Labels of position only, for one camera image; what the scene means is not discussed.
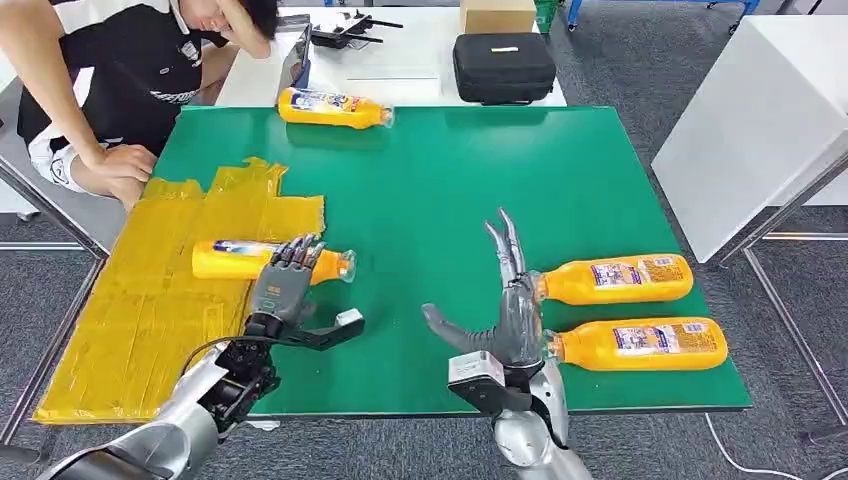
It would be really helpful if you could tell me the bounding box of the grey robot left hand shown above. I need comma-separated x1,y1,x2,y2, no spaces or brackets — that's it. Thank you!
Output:
250,233,327,327

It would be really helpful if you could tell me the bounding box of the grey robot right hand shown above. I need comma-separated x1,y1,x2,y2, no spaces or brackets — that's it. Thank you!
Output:
421,207,546,369

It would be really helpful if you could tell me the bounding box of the orange drink bottle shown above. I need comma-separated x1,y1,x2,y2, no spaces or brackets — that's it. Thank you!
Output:
192,239,358,287
544,316,729,373
277,86,395,131
533,253,695,307

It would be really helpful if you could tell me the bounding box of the yellow sheet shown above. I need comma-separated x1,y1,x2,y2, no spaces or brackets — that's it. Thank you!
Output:
33,157,327,425

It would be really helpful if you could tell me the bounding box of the green table mat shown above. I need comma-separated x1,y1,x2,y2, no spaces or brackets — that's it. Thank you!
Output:
153,105,754,417

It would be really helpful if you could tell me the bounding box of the grey laptop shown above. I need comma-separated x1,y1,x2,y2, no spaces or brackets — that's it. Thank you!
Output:
274,23,313,107

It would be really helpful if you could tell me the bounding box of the black zip case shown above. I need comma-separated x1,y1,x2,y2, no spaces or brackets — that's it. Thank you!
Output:
453,32,558,105

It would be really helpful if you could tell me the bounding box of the black remote controller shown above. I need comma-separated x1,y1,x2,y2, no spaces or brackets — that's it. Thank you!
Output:
311,9,404,51

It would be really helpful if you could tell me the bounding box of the person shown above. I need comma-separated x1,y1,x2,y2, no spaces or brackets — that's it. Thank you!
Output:
0,0,281,213

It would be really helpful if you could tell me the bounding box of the white desk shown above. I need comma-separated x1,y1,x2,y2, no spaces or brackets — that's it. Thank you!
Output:
215,6,568,109

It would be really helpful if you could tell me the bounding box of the white side table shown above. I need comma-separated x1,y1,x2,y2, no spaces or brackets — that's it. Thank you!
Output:
651,14,848,265

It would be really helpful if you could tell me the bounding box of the cardboard box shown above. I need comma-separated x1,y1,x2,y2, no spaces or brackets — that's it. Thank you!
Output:
459,0,538,36

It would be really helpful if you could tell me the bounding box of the green crate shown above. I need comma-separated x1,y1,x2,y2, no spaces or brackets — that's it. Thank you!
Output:
535,0,561,34

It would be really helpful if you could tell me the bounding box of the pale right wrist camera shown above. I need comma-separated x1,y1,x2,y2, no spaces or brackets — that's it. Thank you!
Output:
447,351,510,392

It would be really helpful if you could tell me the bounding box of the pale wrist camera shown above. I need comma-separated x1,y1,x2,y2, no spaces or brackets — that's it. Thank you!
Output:
447,351,510,392
333,307,367,333

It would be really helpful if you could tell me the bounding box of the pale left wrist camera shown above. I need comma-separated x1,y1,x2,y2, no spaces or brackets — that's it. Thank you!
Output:
333,307,367,333

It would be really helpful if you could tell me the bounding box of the metal frame leg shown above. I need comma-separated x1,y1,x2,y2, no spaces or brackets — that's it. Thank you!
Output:
718,148,848,429
0,155,111,465

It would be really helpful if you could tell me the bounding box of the white floor cable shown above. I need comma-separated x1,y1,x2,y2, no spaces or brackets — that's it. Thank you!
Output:
703,413,848,480

